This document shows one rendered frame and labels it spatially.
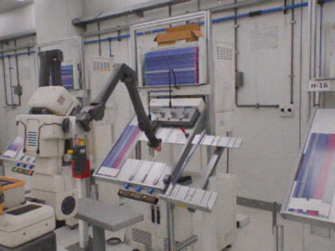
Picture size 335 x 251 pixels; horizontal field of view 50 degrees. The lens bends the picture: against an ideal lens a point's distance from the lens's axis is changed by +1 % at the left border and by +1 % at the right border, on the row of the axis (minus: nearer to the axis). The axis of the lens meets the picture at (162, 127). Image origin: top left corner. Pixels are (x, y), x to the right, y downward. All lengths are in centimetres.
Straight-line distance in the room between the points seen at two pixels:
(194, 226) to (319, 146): 107
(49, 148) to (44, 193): 27
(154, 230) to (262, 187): 166
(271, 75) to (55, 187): 266
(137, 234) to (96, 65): 176
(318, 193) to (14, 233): 142
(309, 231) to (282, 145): 184
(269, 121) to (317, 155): 197
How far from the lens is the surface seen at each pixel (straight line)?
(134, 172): 254
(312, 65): 232
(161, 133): 268
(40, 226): 179
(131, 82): 224
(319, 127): 221
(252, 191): 422
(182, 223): 269
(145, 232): 298
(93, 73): 374
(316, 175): 200
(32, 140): 204
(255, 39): 407
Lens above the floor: 134
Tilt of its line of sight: 6 degrees down
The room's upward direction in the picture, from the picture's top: 2 degrees counter-clockwise
